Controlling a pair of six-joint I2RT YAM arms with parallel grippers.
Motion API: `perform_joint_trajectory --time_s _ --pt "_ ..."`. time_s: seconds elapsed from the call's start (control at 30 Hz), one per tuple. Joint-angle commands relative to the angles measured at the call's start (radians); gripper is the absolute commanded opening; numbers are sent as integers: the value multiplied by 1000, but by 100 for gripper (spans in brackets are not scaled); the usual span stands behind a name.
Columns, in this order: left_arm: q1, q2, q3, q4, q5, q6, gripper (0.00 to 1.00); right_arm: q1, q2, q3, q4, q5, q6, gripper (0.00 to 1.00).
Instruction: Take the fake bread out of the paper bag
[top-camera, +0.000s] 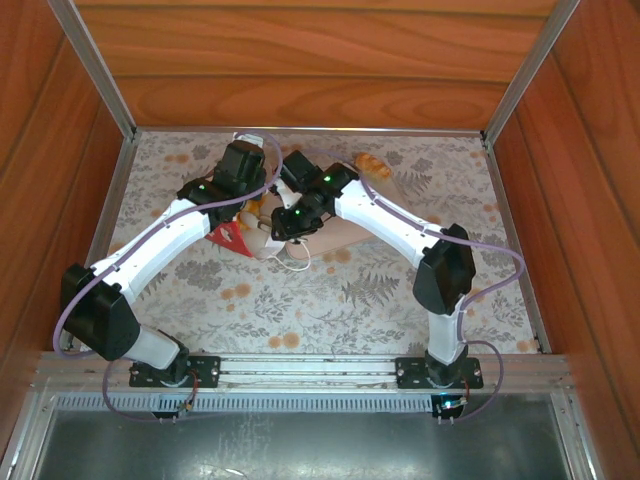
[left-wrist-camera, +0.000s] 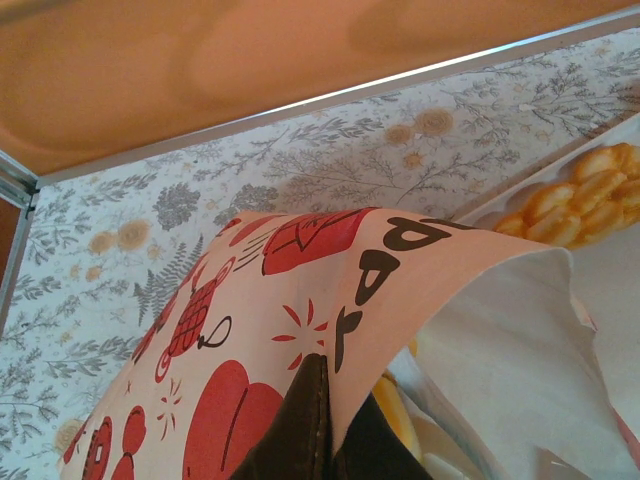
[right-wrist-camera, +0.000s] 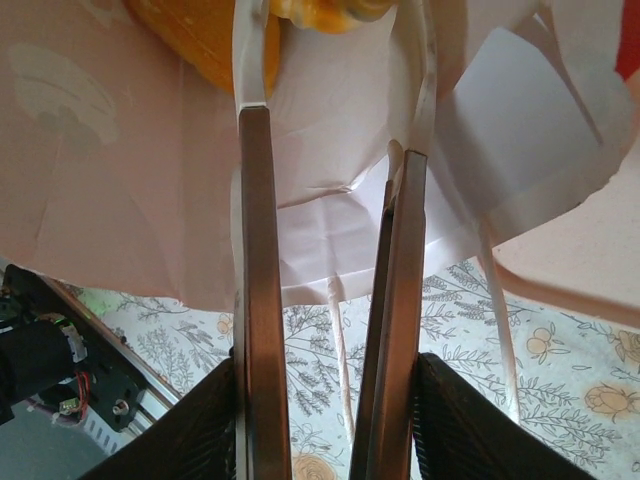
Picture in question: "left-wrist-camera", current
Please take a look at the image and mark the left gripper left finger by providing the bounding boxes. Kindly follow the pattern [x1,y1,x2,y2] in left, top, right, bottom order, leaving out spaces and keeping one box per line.
[229,351,332,480]

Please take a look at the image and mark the floral table mat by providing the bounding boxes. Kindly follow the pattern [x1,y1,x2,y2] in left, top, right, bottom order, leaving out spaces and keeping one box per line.
[0,24,640,480]

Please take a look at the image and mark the aluminium frame rail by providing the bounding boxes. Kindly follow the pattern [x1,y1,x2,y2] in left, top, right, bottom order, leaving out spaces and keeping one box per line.
[0,204,39,321]
[34,4,640,189]

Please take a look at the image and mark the aluminium frame post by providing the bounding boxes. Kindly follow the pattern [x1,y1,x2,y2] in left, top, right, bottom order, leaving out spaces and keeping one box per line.
[0,147,40,221]

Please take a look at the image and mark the braided fake bread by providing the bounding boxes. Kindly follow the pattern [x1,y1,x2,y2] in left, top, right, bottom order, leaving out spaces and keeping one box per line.
[492,142,640,251]

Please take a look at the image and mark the beige plastic tray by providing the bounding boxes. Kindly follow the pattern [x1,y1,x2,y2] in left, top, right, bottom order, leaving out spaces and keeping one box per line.
[452,114,640,436]

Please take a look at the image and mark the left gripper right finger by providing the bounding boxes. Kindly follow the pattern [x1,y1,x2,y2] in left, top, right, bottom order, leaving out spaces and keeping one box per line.
[332,393,436,480]

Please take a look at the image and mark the long golden fake bread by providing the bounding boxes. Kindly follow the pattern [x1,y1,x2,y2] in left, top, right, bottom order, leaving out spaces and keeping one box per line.
[372,374,424,464]

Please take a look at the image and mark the red printed paper bag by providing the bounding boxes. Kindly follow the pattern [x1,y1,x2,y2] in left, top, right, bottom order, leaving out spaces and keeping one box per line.
[57,205,640,480]

